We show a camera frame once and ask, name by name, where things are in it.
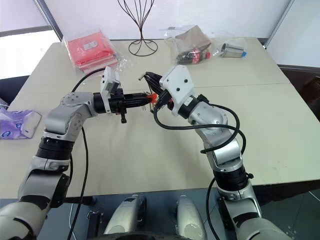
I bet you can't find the metal cylinder cup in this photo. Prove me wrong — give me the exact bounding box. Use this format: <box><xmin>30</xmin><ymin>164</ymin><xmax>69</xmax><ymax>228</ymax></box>
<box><xmin>221</xmin><ymin>42</ymin><xmax>248</xmax><ymax>59</ymax></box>

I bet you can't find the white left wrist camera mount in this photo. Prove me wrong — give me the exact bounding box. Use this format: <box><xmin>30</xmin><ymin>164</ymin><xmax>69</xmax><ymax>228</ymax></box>
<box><xmin>99</xmin><ymin>66</ymin><xmax>122</xmax><ymax>115</ymax></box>

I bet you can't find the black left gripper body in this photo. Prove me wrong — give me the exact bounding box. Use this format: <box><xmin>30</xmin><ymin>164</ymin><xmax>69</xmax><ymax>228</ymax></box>
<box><xmin>109</xmin><ymin>87</ymin><xmax>128</xmax><ymax>125</ymax></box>

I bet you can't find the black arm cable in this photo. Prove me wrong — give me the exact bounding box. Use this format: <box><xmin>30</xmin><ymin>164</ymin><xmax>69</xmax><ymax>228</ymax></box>
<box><xmin>152</xmin><ymin>94</ymin><xmax>247</xmax><ymax>240</ymax></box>
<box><xmin>67</xmin><ymin>68</ymin><xmax>107</xmax><ymax>240</ymax></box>

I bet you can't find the purple tissue pack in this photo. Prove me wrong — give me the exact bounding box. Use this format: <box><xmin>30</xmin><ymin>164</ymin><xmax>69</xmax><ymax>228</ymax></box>
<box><xmin>0</xmin><ymin>103</ymin><xmax>42</xmax><ymax>141</ymax></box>

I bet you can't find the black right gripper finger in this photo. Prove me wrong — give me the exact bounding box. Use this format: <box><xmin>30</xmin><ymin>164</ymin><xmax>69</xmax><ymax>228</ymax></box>
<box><xmin>144</xmin><ymin>71</ymin><xmax>163</xmax><ymax>83</ymax></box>
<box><xmin>147</xmin><ymin>78</ymin><xmax>165</xmax><ymax>95</ymax></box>

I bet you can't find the red packet in plastic bag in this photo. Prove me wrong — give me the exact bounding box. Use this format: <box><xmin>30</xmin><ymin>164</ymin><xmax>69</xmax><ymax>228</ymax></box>
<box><xmin>61</xmin><ymin>27</ymin><xmax>128</xmax><ymax>73</ymax></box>

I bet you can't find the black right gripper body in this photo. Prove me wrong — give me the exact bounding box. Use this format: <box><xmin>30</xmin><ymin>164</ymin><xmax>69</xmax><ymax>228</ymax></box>
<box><xmin>153</xmin><ymin>90</ymin><xmax>173</xmax><ymax>110</ymax></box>

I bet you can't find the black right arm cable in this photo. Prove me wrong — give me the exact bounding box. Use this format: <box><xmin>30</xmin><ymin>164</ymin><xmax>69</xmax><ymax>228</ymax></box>
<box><xmin>152</xmin><ymin>94</ymin><xmax>247</xmax><ymax>240</ymax></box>

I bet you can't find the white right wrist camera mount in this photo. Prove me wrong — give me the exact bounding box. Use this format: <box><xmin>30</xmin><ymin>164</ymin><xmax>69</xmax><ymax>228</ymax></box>
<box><xmin>159</xmin><ymin>64</ymin><xmax>198</xmax><ymax>117</ymax></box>

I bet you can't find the clear plastic bag with cup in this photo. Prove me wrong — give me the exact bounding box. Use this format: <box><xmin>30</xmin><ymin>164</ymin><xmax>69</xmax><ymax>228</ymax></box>
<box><xmin>212</xmin><ymin>31</ymin><xmax>250</xmax><ymax>59</ymax></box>

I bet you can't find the dark furniture with brown part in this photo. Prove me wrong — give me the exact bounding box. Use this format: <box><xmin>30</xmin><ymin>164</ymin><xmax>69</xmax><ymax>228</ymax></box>
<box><xmin>277</xmin><ymin>64</ymin><xmax>320</xmax><ymax>118</ymax></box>

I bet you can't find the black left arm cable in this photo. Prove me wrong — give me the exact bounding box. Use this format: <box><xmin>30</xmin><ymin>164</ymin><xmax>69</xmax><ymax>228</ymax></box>
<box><xmin>67</xmin><ymin>68</ymin><xmax>107</xmax><ymax>240</ymax></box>

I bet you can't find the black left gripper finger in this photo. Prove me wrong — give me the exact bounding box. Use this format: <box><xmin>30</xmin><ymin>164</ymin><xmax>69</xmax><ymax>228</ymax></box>
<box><xmin>124</xmin><ymin>92</ymin><xmax>151</xmax><ymax>101</ymax></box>
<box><xmin>124</xmin><ymin>99</ymin><xmax>151</xmax><ymax>109</ymax></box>

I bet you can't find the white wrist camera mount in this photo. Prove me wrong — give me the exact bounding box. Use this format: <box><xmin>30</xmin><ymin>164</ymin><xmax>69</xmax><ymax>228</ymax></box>
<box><xmin>99</xmin><ymin>66</ymin><xmax>122</xmax><ymax>115</ymax></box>
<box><xmin>159</xmin><ymin>64</ymin><xmax>198</xmax><ymax>117</ymax></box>

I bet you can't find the thin white cable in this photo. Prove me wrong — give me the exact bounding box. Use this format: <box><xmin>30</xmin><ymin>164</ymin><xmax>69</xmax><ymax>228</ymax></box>
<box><xmin>67</xmin><ymin>203</ymin><xmax>75</xmax><ymax>233</ymax></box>

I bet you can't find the clear plastic bag with bottle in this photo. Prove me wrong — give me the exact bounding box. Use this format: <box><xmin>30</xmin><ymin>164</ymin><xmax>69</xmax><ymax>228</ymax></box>
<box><xmin>159</xmin><ymin>24</ymin><xmax>213</xmax><ymax>66</ymax></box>

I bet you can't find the black wire stand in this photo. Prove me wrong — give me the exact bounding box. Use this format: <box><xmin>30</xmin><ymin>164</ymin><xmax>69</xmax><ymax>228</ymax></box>
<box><xmin>117</xmin><ymin>0</ymin><xmax>159</xmax><ymax>56</ymax></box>

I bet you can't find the dark cola bottle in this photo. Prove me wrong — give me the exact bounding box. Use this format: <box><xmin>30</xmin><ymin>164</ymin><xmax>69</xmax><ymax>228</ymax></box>
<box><xmin>176</xmin><ymin>48</ymin><xmax>211</xmax><ymax>65</ymax></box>

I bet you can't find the brown paper bag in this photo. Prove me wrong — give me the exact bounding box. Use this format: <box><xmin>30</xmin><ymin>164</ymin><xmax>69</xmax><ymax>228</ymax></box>
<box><xmin>174</xmin><ymin>25</ymin><xmax>212</xmax><ymax>51</ymax></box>

